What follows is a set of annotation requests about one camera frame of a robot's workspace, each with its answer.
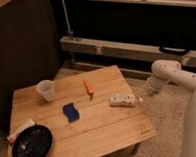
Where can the wooden table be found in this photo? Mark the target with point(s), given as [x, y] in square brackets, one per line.
[101, 128]

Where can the white toothpaste tube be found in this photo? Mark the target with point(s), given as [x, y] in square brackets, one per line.
[18, 130]

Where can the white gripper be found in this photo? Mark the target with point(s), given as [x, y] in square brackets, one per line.
[146, 92]

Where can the black handle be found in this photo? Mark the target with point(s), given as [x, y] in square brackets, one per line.
[179, 52]

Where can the grey metal shelf beam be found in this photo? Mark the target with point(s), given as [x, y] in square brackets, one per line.
[123, 50]

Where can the blue sponge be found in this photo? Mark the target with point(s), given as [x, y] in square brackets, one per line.
[71, 112]

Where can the orange carrot toy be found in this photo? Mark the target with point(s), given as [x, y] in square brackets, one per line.
[89, 89]

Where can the metal vertical pole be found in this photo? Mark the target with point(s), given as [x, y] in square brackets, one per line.
[70, 32]

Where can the translucent plastic cup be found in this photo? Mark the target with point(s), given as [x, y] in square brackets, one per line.
[46, 89]

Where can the black round plate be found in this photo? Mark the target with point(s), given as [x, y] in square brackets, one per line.
[35, 141]

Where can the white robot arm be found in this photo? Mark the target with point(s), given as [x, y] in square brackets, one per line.
[164, 72]

